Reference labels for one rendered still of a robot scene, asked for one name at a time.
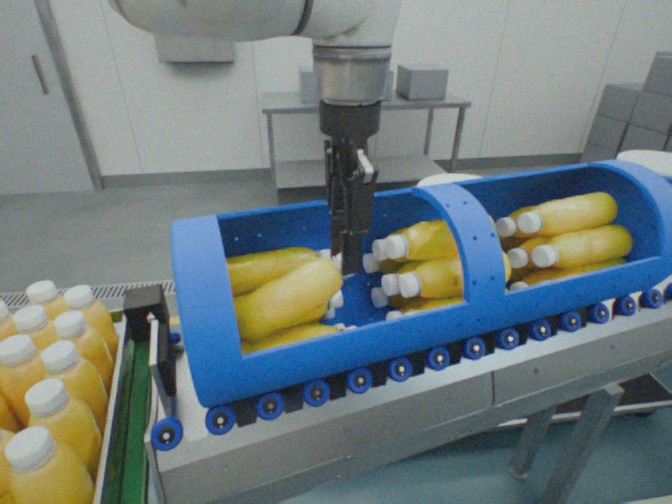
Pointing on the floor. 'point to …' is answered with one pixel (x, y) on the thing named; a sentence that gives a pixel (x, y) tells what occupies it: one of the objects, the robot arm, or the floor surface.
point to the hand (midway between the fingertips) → (345, 245)
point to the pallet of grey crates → (634, 115)
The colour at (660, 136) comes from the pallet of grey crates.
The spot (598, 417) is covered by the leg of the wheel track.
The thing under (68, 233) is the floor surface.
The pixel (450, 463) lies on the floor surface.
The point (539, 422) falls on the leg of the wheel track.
